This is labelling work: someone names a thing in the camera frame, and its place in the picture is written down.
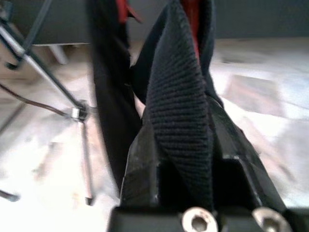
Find brown floor cable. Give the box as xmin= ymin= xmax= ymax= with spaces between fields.
xmin=0 ymin=83 xmax=73 ymax=118

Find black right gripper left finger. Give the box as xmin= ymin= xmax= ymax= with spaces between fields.
xmin=120 ymin=125 xmax=161 ymax=208

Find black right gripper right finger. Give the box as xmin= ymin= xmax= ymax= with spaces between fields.
xmin=206 ymin=95 xmax=287 ymax=212

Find black T-shirt green logo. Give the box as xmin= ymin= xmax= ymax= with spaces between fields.
xmin=88 ymin=0 xmax=224 ymax=211

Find black TV console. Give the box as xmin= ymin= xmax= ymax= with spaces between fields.
xmin=9 ymin=0 xmax=309 ymax=65

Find red plastic clothes hanger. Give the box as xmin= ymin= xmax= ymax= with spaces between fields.
xmin=115 ymin=0 xmax=201 ymax=60

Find silver metal clothes rack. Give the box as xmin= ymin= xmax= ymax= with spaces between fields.
xmin=0 ymin=23 xmax=95 ymax=206

